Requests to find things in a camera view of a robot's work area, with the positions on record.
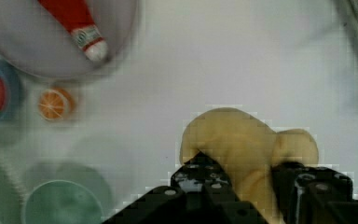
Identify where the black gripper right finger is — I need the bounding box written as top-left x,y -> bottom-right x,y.
271,162 -> 358,224

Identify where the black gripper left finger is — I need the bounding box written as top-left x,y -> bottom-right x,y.
102,153 -> 268,224

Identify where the yellow plush banana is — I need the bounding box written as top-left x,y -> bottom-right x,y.
179,107 -> 319,224

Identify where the green mug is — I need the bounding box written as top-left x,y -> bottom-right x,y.
21,161 -> 113,224

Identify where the orange slice toy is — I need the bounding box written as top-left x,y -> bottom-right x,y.
37,88 -> 76,121

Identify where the red plush ketchup bottle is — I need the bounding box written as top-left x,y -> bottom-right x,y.
37,0 -> 109,63

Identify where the grey round plate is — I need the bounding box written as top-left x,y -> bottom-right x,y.
0,0 -> 139,79

